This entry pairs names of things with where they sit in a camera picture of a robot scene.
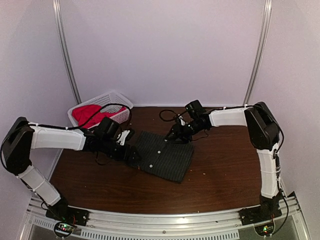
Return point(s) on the aluminium corner post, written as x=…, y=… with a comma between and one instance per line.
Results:
x=263, y=36
x=64, y=49

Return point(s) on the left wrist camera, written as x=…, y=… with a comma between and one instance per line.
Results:
x=109, y=129

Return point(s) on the black pinstriped shirt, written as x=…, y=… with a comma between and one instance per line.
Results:
x=161, y=158

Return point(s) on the white plastic laundry basket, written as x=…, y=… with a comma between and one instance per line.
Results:
x=112, y=97

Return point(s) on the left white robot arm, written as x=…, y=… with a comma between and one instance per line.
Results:
x=25, y=136

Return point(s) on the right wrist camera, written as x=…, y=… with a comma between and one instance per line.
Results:
x=194, y=109

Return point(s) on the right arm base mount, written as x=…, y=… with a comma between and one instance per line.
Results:
x=263, y=216

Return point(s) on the red garment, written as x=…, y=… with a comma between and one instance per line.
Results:
x=83, y=113

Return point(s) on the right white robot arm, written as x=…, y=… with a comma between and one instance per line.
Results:
x=264, y=134

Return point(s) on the right aluminium corner post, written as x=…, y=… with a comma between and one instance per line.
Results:
x=263, y=36

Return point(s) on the left aluminium corner post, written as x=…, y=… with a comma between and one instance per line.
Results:
x=64, y=49

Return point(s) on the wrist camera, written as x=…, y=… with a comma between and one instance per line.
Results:
x=109, y=129
x=194, y=109

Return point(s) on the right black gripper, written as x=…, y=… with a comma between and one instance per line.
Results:
x=179, y=133

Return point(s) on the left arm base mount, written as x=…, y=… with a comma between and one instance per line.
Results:
x=68, y=218

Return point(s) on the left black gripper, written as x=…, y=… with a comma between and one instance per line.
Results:
x=124, y=157

